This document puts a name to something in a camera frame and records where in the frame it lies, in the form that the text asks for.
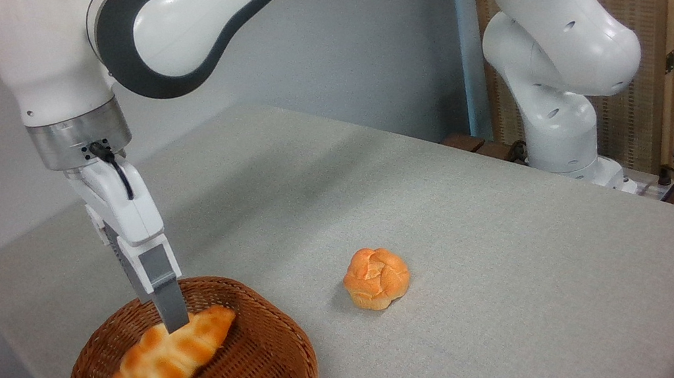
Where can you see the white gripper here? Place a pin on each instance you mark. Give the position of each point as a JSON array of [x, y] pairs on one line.
[[132, 213]]

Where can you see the long braided bread loaf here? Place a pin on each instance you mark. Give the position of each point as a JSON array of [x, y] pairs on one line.
[[164, 360]]

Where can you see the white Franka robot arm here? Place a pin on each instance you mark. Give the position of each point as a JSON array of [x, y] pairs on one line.
[[48, 59]]

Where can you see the round bread roll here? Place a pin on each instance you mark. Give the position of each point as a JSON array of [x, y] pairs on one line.
[[376, 278]]

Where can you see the white vertical pipe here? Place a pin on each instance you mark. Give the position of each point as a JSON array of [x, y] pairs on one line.
[[469, 44]]

